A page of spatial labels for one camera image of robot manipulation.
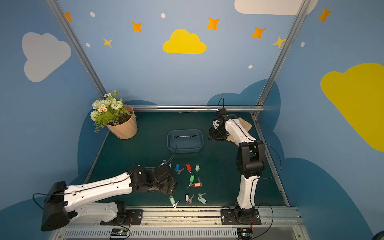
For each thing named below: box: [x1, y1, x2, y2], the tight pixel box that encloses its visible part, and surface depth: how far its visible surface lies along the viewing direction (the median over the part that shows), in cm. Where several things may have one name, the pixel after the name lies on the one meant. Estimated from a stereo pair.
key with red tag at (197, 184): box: [192, 177, 203, 188], surface depth 88 cm
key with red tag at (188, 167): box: [186, 163, 192, 174], surface depth 95 cm
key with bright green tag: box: [186, 174, 195, 189], surface depth 90 cm
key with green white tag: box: [169, 195, 180, 209], surface depth 82 cm
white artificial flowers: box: [90, 89, 136, 133], surface depth 85 cm
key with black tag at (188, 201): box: [185, 192, 195, 205], surface depth 82 cm
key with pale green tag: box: [198, 193, 207, 205], surface depth 82 cm
